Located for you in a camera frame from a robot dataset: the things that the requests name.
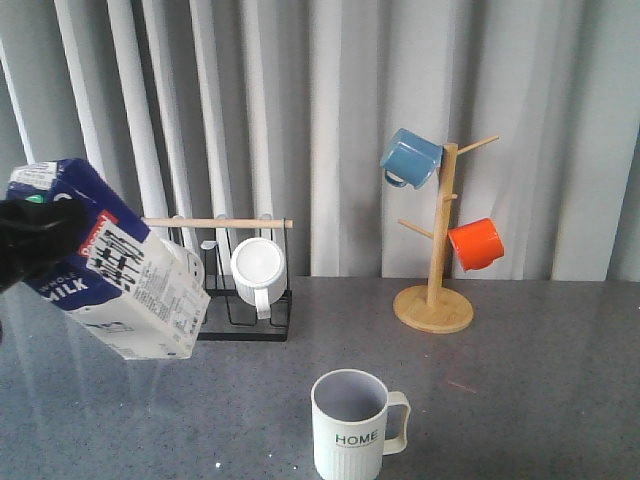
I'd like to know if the black gloved hand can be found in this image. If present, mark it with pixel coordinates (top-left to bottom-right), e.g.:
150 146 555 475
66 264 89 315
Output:
1 199 88 291

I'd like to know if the blue white milk carton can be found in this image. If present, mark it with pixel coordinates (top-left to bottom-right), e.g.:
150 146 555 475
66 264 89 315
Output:
7 158 210 360

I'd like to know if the pale green HOME mug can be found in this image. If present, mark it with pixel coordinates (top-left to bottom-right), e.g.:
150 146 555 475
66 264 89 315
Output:
310 369 411 479

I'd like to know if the large white mug on rack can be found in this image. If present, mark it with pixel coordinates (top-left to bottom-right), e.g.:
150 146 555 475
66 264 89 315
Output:
162 239 205 287

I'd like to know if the grey white curtain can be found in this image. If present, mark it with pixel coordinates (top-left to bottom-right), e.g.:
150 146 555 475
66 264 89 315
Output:
1 1 639 281

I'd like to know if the white ribbed mug on rack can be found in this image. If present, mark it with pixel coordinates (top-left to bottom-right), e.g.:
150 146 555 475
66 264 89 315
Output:
230 237 286 320

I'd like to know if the blue mug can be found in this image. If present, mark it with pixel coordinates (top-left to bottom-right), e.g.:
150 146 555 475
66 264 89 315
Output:
380 128 444 189

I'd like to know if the wooden mug tree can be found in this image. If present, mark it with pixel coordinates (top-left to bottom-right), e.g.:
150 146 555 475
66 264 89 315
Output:
393 135 499 334

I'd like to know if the orange mug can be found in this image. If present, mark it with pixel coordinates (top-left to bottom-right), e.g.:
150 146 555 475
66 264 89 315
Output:
448 218 505 271

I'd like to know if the black wire mug rack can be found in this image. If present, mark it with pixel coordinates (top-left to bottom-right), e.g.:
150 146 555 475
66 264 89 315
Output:
145 216 294 342

